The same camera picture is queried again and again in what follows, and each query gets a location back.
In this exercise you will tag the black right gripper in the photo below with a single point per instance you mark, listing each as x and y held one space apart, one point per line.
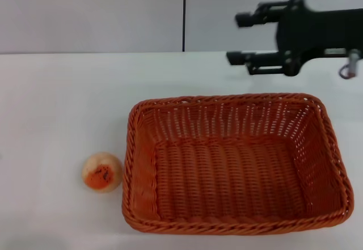
297 34

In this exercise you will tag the orange woven plastic basket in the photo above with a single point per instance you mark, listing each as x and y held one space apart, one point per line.
227 176

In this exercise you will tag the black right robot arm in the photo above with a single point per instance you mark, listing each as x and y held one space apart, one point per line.
344 31

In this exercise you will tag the round bun with orange spot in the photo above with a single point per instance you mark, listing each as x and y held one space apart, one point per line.
100 172

